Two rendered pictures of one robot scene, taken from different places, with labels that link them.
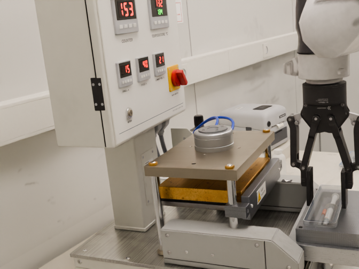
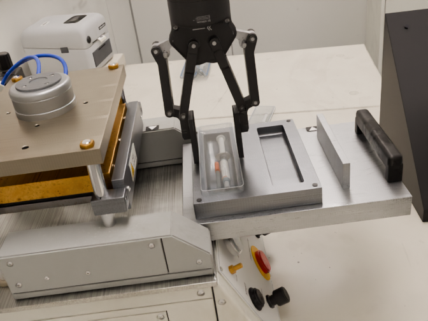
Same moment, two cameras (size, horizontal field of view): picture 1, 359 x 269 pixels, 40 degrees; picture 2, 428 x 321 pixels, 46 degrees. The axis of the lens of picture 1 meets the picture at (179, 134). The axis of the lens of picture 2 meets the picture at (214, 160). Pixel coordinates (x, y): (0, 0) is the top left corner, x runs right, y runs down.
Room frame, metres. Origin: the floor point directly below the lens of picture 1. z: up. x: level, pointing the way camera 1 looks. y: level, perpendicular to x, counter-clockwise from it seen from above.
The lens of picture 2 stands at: (0.29, 0.00, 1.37)
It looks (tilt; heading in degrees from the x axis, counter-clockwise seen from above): 31 degrees down; 335
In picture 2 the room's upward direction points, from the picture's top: 8 degrees counter-clockwise
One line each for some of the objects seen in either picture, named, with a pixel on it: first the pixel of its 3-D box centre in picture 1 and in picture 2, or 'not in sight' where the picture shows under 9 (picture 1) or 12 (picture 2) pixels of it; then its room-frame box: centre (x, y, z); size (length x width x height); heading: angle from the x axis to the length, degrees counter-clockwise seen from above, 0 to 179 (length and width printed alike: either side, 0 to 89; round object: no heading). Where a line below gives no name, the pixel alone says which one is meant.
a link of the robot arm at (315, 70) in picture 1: (314, 65); not in sight; (0.88, -0.26, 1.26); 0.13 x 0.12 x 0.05; 154
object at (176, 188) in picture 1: (217, 166); (58, 134); (0.96, -0.07, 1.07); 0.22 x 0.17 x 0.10; 154
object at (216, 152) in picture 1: (204, 156); (33, 121); (0.98, -0.05, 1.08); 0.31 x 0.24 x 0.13; 154
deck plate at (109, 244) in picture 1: (206, 228); (59, 220); (0.97, -0.04, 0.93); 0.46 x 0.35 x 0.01; 64
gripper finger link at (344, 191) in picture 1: (344, 188); (237, 131); (0.84, -0.29, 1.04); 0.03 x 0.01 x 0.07; 154
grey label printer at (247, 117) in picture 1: (254, 126); (69, 44); (2.05, -0.32, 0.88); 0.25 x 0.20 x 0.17; 50
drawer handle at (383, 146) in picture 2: not in sight; (376, 142); (0.76, -0.47, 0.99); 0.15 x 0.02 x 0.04; 154
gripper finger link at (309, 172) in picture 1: (310, 186); (193, 137); (0.87, -0.24, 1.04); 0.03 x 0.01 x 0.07; 154
